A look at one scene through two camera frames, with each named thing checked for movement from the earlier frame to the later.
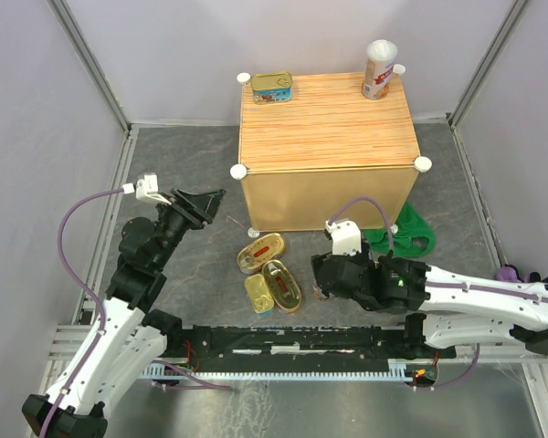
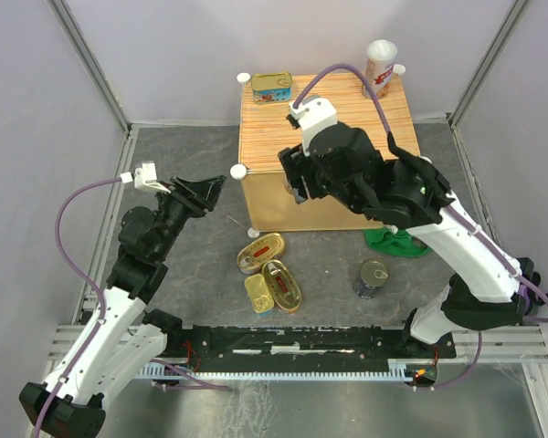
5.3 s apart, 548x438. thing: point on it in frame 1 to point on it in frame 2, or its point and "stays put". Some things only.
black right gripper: [358, 258] to [292, 161]
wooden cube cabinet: [330, 154] stays put
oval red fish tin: [258, 251] stays put
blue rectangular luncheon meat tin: [272, 87] stays put
